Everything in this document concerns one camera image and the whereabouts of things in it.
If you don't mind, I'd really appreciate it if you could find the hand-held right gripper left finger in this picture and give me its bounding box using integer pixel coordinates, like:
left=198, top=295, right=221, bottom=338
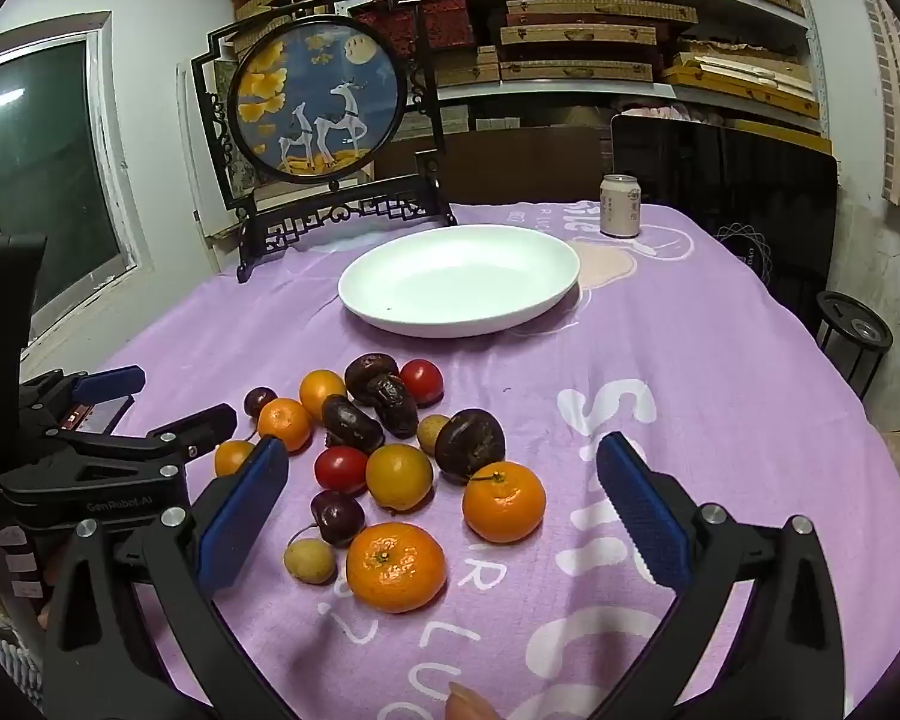
left=41, top=436, right=301, bottom=720

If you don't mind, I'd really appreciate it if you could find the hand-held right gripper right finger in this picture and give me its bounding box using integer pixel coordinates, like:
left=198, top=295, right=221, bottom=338
left=596, top=431, right=845, bottom=720

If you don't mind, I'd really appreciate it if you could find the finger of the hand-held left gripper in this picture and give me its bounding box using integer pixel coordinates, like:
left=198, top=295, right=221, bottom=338
left=43, top=403, right=239, bottom=482
left=21, top=364, right=146, bottom=430

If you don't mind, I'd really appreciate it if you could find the orange kumquat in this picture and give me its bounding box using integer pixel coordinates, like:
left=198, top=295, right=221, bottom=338
left=214, top=439, right=256, bottom=478
left=365, top=443, right=434, bottom=512
left=298, top=369, right=348, bottom=421

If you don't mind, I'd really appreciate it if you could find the tan longan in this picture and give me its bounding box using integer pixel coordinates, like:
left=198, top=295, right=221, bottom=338
left=417, top=414, right=451, bottom=457
left=283, top=538, right=338, bottom=586

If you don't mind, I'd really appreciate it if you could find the small mandarin orange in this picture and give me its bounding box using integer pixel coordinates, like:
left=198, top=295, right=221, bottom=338
left=257, top=397, right=314, bottom=453

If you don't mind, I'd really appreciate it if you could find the red cherry tomato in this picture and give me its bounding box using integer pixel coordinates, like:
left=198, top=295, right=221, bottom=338
left=314, top=446, right=369, bottom=491
left=399, top=358, right=445, bottom=407

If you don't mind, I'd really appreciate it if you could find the dark brown date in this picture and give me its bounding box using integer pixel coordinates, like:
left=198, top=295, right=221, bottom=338
left=321, top=394, right=385, bottom=451
left=343, top=354, right=400, bottom=406
left=375, top=379, right=421, bottom=440

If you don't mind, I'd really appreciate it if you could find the large mandarin orange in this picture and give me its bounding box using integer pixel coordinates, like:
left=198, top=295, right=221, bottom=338
left=345, top=521, right=449, bottom=614

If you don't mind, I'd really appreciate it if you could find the white oval plate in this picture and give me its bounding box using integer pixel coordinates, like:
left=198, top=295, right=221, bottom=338
left=337, top=225, right=581, bottom=338

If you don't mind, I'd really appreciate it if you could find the person's right hand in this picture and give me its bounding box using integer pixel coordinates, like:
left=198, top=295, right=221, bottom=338
left=444, top=681, right=500, bottom=720

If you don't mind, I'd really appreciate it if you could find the purple printed blanket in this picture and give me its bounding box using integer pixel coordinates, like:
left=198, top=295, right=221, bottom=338
left=19, top=201, right=900, bottom=720

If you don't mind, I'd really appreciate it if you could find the white woven basket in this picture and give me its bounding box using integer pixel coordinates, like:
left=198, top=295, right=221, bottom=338
left=0, top=600, right=46, bottom=695

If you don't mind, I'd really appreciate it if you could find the glass window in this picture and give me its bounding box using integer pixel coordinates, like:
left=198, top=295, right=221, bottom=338
left=0, top=11, right=142, bottom=342

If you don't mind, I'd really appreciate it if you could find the black round stand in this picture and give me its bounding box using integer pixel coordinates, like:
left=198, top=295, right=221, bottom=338
left=816, top=290, right=895, bottom=400

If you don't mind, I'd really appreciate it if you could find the beige drink can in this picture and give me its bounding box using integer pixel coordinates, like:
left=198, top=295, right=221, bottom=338
left=600, top=174, right=643, bottom=239

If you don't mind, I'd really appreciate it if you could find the black panel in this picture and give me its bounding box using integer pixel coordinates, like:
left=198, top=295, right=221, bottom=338
left=611, top=112, right=841, bottom=320

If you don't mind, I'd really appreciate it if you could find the round deer picture screen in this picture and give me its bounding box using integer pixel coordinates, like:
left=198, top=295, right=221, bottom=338
left=190, top=0, right=458, bottom=284

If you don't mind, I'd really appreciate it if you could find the brown wooden board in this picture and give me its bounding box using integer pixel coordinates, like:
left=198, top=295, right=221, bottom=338
left=373, top=124, right=616, bottom=205

